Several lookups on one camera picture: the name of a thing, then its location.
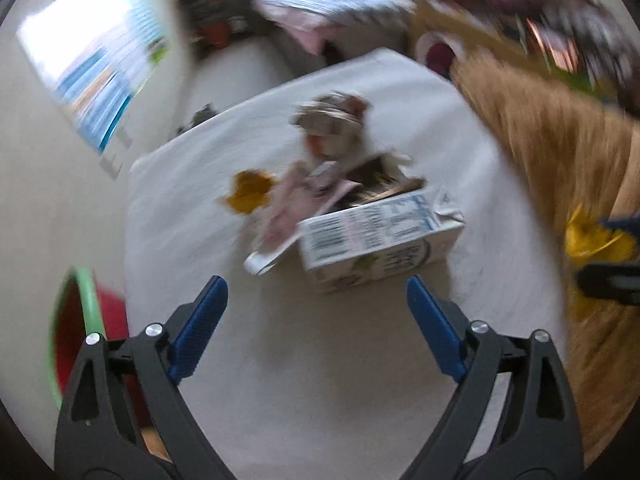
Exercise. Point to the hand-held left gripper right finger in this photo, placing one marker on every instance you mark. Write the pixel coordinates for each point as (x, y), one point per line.
(435, 330)

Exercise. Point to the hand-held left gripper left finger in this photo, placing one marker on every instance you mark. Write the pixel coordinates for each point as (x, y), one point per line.
(200, 330)

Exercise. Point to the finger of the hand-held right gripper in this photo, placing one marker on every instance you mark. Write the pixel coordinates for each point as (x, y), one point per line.
(622, 224)
(610, 280)

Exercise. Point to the white milk carton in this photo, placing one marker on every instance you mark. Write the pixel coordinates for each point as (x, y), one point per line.
(370, 240)

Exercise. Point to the red basin with green rim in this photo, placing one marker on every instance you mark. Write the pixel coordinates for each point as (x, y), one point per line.
(75, 325)

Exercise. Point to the brown plush blanket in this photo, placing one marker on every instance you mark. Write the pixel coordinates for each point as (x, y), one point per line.
(550, 150)

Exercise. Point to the white table cloth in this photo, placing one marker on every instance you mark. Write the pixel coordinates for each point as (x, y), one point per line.
(325, 360)

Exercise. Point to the yellow snack wrapper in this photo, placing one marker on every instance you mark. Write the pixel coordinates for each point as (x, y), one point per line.
(247, 192)

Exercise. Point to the pink white flattened carton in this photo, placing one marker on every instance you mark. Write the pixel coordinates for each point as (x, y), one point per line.
(290, 210)

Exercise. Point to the grey shoe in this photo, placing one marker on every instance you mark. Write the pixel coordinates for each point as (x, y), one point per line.
(202, 112)

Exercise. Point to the crumpled printed paper ball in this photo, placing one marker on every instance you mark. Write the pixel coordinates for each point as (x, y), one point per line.
(330, 117)

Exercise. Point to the dark red slipper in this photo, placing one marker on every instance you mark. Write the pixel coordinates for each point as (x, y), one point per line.
(440, 57)

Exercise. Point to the red container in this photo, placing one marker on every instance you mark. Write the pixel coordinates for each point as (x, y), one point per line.
(217, 35)

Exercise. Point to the metal shelf rack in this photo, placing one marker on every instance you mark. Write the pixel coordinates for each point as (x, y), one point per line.
(200, 5)

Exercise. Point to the patchwork bed quilt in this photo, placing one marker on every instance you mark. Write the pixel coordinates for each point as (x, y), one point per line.
(330, 2)

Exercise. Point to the white wall socket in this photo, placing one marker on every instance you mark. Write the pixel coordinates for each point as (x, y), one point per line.
(110, 164)
(125, 139)

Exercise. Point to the large blue wall poster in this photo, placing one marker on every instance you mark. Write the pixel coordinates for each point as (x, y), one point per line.
(85, 70)

